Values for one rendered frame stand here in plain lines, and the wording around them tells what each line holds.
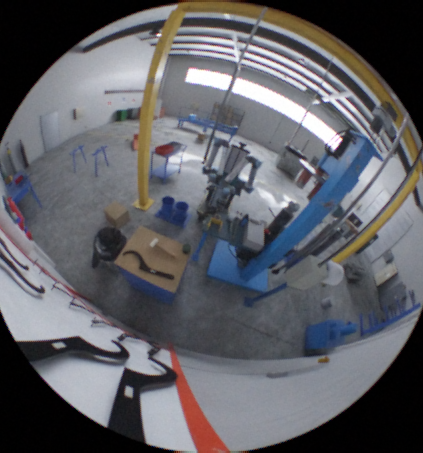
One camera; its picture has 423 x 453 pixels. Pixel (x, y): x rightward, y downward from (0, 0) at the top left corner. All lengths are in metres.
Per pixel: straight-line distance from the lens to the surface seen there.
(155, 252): 1.62
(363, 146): 1.54
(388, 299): 11.33
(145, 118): 2.55
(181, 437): 0.39
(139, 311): 2.41
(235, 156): 2.63
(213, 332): 2.48
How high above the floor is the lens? 2.37
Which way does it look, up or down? 47 degrees down
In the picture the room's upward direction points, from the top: 25 degrees clockwise
